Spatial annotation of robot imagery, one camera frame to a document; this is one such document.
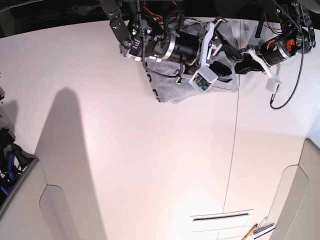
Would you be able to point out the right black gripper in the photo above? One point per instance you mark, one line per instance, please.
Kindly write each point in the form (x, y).
(181, 50)

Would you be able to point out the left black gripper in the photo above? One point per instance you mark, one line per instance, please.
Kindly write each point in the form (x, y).
(260, 58)

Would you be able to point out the grey T-shirt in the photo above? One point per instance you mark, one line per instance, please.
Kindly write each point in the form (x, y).
(174, 87)

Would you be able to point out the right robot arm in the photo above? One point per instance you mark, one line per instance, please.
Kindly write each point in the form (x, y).
(138, 37)

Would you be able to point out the yellow pencil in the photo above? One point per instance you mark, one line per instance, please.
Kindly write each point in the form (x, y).
(250, 232)

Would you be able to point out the blue black equipment pile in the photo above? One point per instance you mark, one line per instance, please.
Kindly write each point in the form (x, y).
(13, 162)

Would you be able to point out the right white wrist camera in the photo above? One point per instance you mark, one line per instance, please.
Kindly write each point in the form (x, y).
(203, 79)

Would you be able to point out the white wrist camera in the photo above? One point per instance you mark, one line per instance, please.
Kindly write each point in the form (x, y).
(273, 85)
(203, 79)

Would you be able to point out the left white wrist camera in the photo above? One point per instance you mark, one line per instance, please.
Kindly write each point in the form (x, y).
(273, 85)

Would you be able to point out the white cable slot cover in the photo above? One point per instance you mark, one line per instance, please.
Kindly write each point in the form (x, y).
(221, 221)

